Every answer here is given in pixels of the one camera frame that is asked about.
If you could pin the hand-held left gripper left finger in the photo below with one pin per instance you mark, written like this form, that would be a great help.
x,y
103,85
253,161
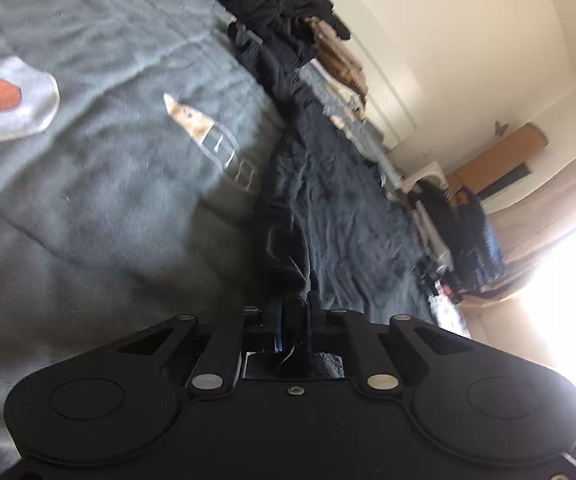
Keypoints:
x,y
277,325

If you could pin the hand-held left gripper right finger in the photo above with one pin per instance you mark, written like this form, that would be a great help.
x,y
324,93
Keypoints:
x,y
315,322

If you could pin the black shirt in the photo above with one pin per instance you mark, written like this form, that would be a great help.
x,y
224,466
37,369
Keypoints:
x,y
348,210

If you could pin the stack of folded dark clothes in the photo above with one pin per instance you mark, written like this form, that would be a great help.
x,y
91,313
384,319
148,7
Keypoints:
x,y
468,245

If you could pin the pile of black clothes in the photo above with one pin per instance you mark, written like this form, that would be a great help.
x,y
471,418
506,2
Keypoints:
x,y
268,0

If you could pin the white box fan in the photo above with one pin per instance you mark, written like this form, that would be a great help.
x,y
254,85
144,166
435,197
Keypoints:
x,y
423,175

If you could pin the white headboard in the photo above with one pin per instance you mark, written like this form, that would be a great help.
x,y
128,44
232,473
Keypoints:
x,y
393,125

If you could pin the grey printed quilt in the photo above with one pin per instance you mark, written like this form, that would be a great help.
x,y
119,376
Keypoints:
x,y
93,185

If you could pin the beige curtain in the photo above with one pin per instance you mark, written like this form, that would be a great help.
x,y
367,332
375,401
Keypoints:
x,y
543,210

